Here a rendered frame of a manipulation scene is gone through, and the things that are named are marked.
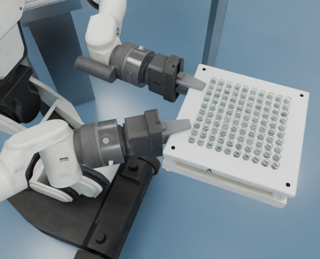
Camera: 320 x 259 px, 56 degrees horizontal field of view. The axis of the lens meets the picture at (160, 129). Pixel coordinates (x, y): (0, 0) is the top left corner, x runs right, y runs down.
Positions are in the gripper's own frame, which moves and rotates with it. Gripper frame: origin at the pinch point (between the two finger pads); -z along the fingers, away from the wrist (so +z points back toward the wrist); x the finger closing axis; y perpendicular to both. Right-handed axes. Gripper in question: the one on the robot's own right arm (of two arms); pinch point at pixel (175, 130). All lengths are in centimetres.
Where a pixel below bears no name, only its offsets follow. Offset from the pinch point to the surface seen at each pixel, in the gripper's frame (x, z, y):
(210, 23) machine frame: 53, -43, -94
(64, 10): 28, 27, -86
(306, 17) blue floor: 104, -143, -145
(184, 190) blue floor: 103, -14, -26
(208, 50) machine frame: 70, -43, -92
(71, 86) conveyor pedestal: 83, 38, -95
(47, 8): 25, 33, -85
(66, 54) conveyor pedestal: 60, 34, -95
